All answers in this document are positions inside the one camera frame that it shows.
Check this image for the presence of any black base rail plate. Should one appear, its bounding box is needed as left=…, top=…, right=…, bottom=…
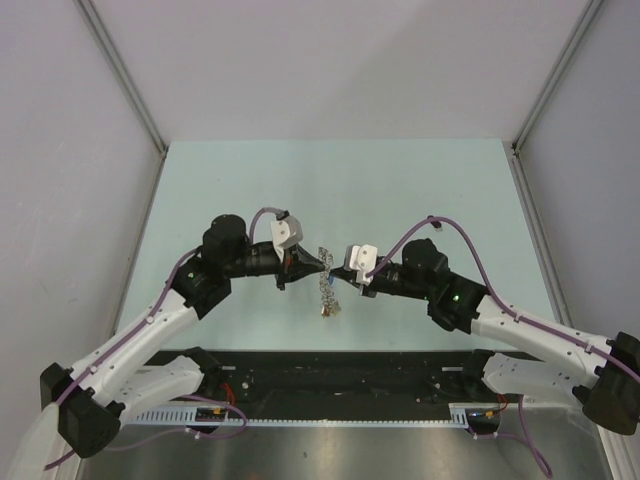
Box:
left=199, top=349, right=506, bottom=407

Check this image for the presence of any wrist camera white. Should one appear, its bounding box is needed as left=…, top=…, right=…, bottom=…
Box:
left=344, top=244, right=378, bottom=277
left=270, top=210, right=303, bottom=262

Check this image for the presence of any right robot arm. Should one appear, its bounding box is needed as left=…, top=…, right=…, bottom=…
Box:
left=330, top=239, right=639, bottom=436

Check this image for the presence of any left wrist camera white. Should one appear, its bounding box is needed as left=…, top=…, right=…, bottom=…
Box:
left=270, top=210, right=303, bottom=262

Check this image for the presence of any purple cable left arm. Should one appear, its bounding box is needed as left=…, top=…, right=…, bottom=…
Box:
left=43, top=206, right=291, bottom=471

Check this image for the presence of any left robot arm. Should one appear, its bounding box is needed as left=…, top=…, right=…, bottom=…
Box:
left=40, top=212, right=324, bottom=458

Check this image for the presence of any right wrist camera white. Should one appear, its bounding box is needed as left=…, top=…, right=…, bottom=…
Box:
left=344, top=244, right=378, bottom=277

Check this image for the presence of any right aluminium frame post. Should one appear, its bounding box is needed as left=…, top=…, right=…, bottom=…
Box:
left=510, top=0, right=608, bottom=156

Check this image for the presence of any aluminium frame post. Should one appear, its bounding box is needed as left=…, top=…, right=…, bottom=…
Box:
left=510, top=0, right=608, bottom=156
left=74, top=0, right=168, bottom=159

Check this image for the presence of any grey slotted cable duct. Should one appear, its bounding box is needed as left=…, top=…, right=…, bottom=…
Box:
left=128, top=402, right=468, bottom=429

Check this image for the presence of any left aluminium frame post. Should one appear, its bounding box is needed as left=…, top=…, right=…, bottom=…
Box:
left=74, top=0, right=168, bottom=159

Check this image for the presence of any steel disc with key rings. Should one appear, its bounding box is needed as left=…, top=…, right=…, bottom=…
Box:
left=318, top=246, right=340, bottom=310

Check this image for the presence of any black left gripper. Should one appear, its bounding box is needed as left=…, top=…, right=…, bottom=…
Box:
left=224, top=242, right=324, bottom=289

